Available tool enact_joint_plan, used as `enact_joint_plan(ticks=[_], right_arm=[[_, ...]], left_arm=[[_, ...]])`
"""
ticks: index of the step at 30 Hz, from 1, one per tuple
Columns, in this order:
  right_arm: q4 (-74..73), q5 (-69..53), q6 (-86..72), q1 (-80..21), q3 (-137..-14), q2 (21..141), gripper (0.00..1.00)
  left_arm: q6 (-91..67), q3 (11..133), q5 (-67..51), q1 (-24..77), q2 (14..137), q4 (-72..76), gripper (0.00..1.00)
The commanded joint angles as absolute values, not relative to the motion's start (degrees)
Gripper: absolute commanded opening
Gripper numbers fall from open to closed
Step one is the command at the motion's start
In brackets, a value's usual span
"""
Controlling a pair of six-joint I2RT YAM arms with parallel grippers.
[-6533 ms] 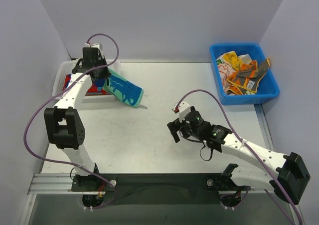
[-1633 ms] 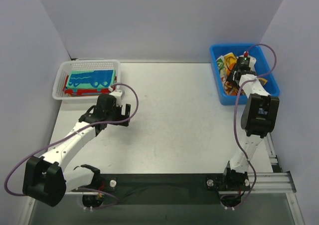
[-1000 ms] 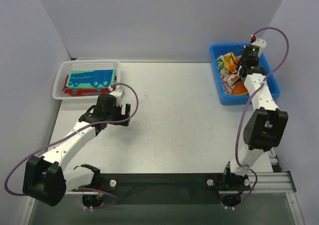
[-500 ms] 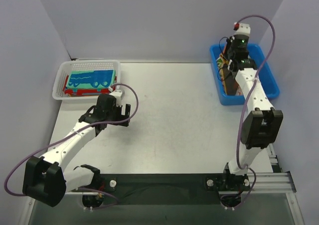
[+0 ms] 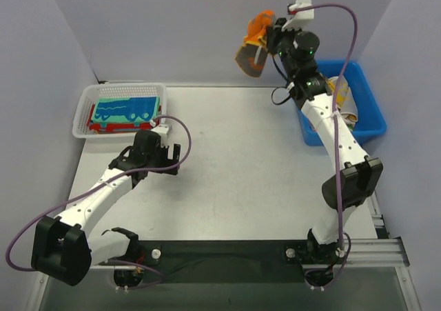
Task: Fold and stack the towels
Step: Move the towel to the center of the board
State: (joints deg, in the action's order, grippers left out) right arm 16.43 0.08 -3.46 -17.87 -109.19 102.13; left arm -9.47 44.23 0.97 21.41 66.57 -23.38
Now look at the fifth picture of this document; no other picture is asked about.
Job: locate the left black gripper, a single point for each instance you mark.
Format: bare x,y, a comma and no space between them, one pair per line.
171,160

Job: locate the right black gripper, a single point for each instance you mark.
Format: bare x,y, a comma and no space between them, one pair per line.
272,35

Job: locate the grey orange-edged towel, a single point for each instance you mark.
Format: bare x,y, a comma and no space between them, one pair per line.
252,54

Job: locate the green teal towel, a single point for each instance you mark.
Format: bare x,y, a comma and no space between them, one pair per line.
125,110

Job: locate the red blue tiger towel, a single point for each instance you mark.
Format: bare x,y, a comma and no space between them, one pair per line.
114,128

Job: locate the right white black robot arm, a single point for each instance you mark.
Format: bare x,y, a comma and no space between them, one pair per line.
356,173

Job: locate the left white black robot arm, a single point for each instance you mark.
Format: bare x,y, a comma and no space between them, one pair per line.
62,247

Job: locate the white patterned towel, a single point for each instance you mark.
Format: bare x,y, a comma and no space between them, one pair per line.
346,104

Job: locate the blue plastic bin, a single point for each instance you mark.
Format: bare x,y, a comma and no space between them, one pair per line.
371,123

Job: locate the white perforated plastic basket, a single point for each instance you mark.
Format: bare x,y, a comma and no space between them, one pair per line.
90,96

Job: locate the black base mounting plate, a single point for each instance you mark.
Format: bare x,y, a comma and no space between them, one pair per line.
243,261

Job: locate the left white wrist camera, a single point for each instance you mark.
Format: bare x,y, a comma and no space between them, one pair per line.
163,130

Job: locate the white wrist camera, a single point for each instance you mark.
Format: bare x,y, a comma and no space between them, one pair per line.
298,20
163,130

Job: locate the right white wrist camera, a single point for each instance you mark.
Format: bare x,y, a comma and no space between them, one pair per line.
298,20

